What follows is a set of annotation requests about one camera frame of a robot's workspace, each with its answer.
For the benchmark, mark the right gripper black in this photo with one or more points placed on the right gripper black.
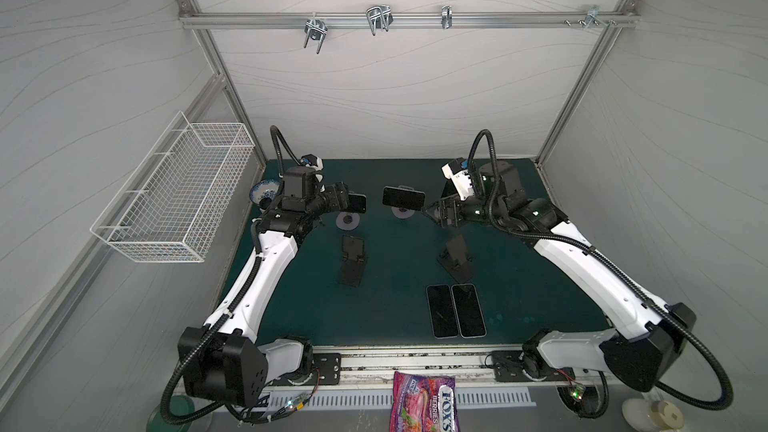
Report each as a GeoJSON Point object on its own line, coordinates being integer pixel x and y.
{"type": "Point", "coordinates": [448, 210]}

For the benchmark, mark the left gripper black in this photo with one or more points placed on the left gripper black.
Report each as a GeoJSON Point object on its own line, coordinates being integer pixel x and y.
{"type": "Point", "coordinates": [336, 196]}

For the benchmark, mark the landscape phone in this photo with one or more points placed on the landscape phone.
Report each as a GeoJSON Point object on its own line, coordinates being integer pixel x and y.
{"type": "Point", "coordinates": [357, 203]}
{"type": "Point", "coordinates": [403, 198]}

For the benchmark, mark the purple phone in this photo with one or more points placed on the purple phone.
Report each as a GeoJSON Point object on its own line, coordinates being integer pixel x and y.
{"type": "Point", "coordinates": [442, 314]}

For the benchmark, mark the white-edged phone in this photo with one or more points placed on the white-edged phone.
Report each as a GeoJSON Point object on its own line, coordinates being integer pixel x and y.
{"type": "Point", "coordinates": [469, 314]}

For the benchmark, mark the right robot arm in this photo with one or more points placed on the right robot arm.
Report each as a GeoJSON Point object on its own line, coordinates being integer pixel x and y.
{"type": "Point", "coordinates": [645, 334]}

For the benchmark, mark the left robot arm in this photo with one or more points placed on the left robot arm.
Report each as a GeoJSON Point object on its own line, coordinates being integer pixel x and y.
{"type": "Point", "coordinates": [220, 363]}

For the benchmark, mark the blue white bowl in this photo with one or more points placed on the blue white bowl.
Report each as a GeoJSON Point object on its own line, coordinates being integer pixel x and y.
{"type": "Point", "coordinates": [264, 192]}

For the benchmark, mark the metal clamp left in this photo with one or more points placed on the metal clamp left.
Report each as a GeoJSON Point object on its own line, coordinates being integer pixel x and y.
{"type": "Point", "coordinates": [316, 31]}

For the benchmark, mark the metal clamp middle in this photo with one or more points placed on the metal clamp middle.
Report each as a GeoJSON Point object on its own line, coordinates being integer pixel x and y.
{"type": "Point", "coordinates": [379, 17]}

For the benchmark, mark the metal clamp small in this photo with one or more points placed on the metal clamp small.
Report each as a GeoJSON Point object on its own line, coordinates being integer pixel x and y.
{"type": "Point", "coordinates": [446, 17]}

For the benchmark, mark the Fox's candy bag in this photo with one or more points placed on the Fox's candy bag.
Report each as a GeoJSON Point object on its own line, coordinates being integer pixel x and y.
{"type": "Point", "coordinates": [422, 403]}

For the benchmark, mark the aluminium crossbar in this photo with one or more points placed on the aluminium crossbar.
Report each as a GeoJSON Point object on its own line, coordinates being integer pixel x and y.
{"type": "Point", "coordinates": [401, 20]}

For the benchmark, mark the metal clamp right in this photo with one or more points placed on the metal clamp right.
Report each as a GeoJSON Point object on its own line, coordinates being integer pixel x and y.
{"type": "Point", "coordinates": [591, 20]}

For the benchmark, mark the white round container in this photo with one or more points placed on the white round container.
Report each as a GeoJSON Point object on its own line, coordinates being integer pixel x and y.
{"type": "Point", "coordinates": [652, 416]}

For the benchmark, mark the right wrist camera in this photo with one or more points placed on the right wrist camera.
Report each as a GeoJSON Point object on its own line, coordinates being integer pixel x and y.
{"type": "Point", "coordinates": [457, 173]}

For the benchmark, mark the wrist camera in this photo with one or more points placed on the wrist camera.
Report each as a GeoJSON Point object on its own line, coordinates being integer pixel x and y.
{"type": "Point", "coordinates": [457, 173]}
{"type": "Point", "coordinates": [312, 161]}

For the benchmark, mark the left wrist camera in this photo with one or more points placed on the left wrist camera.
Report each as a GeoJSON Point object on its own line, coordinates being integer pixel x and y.
{"type": "Point", "coordinates": [312, 161]}

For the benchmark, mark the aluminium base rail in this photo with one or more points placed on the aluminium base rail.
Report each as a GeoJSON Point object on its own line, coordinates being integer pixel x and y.
{"type": "Point", "coordinates": [374, 367]}

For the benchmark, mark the white wire basket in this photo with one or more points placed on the white wire basket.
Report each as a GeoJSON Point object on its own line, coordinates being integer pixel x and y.
{"type": "Point", "coordinates": [170, 207]}

